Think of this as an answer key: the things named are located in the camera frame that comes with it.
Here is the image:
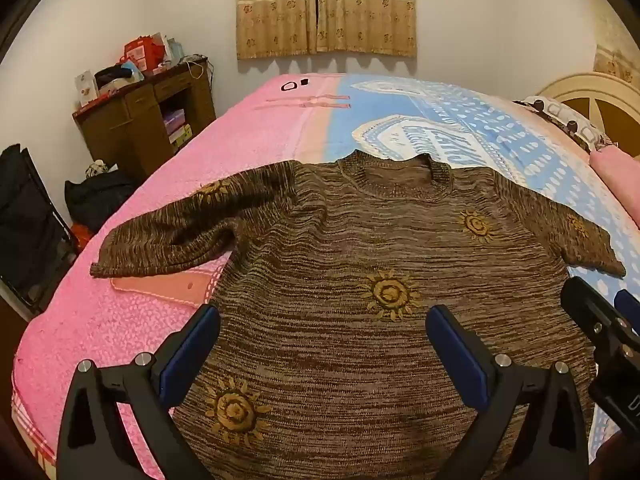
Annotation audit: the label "brown wooden cabinet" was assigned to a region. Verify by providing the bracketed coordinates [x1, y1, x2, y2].
[72, 57, 217, 177]

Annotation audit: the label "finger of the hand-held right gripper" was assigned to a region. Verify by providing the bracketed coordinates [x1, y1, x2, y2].
[560, 276, 640, 361]
[614, 290, 640, 333]

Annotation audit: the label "beige curtain by headboard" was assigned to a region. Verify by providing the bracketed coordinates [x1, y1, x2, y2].
[592, 10, 640, 83]

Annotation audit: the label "stacked boxes in cabinet shelf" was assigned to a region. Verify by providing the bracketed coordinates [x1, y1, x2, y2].
[162, 107, 194, 153]

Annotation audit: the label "white carton with orange print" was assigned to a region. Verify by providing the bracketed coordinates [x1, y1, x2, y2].
[75, 70, 99, 108]

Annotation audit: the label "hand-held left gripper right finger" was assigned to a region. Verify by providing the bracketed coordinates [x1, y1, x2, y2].
[425, 304, 591, 480]

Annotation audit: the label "black duffel bag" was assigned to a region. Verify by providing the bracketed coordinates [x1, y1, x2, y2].
[64, 160, 139, 233]

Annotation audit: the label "brown circle-patterned pillow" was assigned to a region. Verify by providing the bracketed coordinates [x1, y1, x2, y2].
[515, 96, 622, 153]

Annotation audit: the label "red gift box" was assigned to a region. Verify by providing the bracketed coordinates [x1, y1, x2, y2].
[123, 35, 168, 75]

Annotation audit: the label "cream wooden headboard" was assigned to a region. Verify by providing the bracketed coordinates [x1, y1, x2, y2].
[536, 72, 640, 147]

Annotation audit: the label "pink and blue printed blanket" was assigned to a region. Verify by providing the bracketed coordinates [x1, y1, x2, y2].
[10, 72, 640, 480]

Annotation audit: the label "black folding chair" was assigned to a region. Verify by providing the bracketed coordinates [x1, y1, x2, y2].
[0, 144, 79, 311]

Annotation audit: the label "pink pillow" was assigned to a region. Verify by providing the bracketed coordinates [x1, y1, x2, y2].
[589, 146, 640, 187]

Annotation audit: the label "brown knitted sun-pattern sweater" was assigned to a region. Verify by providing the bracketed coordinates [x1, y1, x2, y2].
[90, 150, 627, 480]

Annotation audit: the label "black bag on cabinet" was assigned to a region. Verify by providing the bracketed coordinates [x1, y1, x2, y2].
[94, 64, 146, 92]

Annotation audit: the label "beige patterned curtain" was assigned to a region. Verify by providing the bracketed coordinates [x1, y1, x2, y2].
[316, 0, 417, 59]
[235, 0, 321, 61]

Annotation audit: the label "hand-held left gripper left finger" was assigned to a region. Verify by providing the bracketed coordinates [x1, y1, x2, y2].
[56, 303, 222, 480]

